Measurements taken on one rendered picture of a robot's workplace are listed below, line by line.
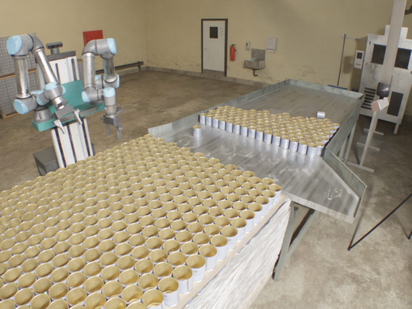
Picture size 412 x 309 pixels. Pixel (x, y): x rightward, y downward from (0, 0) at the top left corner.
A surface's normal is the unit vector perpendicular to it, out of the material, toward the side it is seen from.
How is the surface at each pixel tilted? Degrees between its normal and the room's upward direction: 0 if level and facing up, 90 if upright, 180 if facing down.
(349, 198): 0
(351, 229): 0
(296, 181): 0
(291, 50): 90
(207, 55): 90
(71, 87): 90
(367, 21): 90
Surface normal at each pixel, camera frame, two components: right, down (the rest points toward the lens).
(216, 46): -0.62, 0.36
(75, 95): 0.79, 0.29
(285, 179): 0.00, -0.88
